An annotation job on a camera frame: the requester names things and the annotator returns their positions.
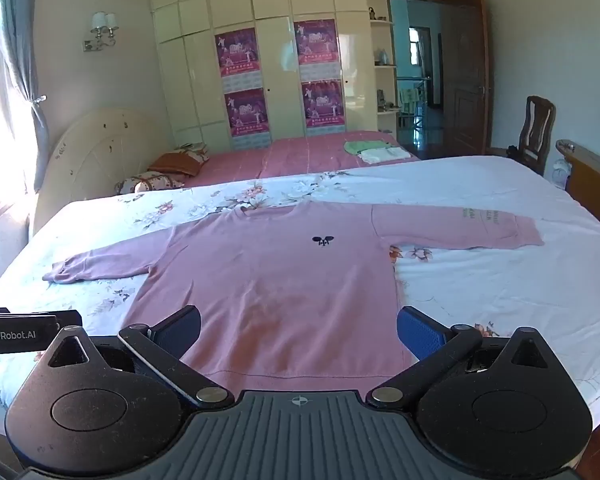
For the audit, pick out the pink bed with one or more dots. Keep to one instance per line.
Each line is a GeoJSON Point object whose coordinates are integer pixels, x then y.
{"type": "Point", "coordinates": [290, 160]}

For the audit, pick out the twin wall lamp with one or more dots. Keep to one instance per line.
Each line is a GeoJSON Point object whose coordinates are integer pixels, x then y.
{"type": "Point", "coordinates": [102, 25]}

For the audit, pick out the wooden bed footboard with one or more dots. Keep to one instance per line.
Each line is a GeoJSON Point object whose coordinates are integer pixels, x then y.
{"type": "Point", "coordinates": [595, 185]}

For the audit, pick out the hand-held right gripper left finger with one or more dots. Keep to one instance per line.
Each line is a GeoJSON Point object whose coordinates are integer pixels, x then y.
{"type": "Point", "coordinates": [177, 332]}

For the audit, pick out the orange striped pillow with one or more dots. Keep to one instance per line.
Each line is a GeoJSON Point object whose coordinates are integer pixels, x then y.
{"type": "Point", "coordinates": [177, 160]}

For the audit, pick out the cream bed headboard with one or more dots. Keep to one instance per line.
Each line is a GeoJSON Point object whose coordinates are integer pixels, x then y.
{"type": "Point", "coordinates": [90, 160]}

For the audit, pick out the dark wooden chair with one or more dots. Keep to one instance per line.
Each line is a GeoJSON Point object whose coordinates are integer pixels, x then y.
{"type": "Point", "coordinates": [537, 120]}

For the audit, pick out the white floral bed sheet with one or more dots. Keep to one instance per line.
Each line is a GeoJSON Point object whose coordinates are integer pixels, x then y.
{"type": "Point", "coordinates": [480, 285]}

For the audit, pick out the cream corner shelf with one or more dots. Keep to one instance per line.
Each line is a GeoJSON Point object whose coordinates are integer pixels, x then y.
{"type": "Point", "coordinates": [382, 72]}

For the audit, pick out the floral patterned pillow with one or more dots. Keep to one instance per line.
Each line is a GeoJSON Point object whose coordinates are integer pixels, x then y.
{"type": "Point", "coordinates": [150, 182]}

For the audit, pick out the folded white cloth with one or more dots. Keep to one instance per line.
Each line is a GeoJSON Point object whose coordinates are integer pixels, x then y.
{"type": "Point", "coordinates": [385, 155]}

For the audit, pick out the dark wooden door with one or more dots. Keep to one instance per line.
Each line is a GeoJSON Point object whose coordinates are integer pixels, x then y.
{"type": "Point", "coordinates": [467, 85]}

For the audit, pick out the cream wardrobe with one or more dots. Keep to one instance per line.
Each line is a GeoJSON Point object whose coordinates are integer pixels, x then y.
{"type": "Point", "coordinates": [277, 60]}

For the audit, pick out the folded green cloth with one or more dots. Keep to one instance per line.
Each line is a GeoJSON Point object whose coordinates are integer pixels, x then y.
{"type": "Point", "coordinates": [362, 147]}

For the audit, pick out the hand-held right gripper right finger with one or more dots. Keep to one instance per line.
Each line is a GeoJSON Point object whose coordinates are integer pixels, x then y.
{"type": "Point", "coordinates": [420, 335]}

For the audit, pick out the grey curtain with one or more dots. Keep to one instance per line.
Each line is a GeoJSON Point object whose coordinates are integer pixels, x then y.
{"type": "Point", "coordinates": [22, 35]}

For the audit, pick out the purple wall poster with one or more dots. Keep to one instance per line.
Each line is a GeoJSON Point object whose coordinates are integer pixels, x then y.
{"type": "Point", "coordinates": [236, 52]}
{"type": "Point", "coordinates": [247, 112]}
{"type": "Point", "coordinates": [323, 104]}
{"type": "Point", "coordinates": [316, 42]}

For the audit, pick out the pink sweater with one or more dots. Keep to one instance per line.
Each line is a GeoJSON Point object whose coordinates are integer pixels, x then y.
{"type": "Point", "coordinates": [280, 285]}

